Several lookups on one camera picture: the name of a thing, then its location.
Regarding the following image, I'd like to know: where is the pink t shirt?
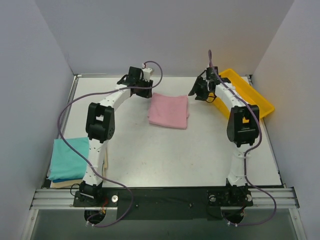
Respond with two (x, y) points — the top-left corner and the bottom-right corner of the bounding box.
(148, 93), (189, 130)

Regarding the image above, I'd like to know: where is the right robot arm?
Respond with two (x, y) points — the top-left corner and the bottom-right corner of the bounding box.
(188, 66), (261, 187)

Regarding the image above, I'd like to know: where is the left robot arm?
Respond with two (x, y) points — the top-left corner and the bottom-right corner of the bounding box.
(79, 66), (154, 206)

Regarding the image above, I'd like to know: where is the yellow plastic tray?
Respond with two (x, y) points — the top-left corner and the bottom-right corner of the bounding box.
(219, 68), (275, 119)

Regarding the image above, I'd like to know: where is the teal folded t shirt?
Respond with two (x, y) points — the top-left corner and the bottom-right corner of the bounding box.
(48, 137), (89, 181)

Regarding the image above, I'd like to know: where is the beige folded t shirt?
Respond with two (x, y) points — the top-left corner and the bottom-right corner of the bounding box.
(51, 147), (110, 189)

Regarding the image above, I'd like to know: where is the blue folded t shirt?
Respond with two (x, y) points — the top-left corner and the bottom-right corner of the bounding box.
(52, 178), (83, 183)

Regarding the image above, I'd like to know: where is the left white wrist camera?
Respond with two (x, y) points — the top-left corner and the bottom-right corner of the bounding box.
(141, 63), (154, 82)

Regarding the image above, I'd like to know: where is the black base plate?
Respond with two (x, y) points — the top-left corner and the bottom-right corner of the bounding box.
(73, 186), (253, 221)

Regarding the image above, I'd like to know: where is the aluminium rail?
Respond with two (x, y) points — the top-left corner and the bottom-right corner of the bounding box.
(30, 187), (300, 210)

